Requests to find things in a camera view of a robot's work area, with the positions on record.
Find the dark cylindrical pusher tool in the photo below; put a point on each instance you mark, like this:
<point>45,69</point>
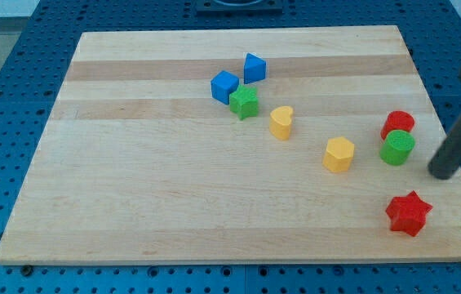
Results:
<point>447,159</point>

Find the blue cube block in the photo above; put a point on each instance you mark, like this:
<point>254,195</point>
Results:
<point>222,85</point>

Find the yellow heart block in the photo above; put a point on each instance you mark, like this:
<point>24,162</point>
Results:
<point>280,124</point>

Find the wooden board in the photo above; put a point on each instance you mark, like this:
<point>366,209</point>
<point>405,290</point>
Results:
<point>139,165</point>

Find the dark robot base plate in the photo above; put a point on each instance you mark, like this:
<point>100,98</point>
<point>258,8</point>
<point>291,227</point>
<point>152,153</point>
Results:
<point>204,7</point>

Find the yellow hexagon block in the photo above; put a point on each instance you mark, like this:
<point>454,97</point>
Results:
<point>338,155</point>

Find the blue triangle block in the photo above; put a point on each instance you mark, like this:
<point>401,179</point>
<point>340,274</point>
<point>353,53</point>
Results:
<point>254,69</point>

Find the red cylinder block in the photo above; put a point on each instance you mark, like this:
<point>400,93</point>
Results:
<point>397,120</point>

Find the green cylinder block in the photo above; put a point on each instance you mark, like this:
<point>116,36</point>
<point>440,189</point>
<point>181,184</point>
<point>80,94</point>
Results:
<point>397,147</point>

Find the red star block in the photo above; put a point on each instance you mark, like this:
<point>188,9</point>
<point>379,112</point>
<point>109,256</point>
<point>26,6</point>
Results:
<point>408,213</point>

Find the green star block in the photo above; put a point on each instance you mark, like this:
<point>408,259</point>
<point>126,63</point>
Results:
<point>244,102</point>

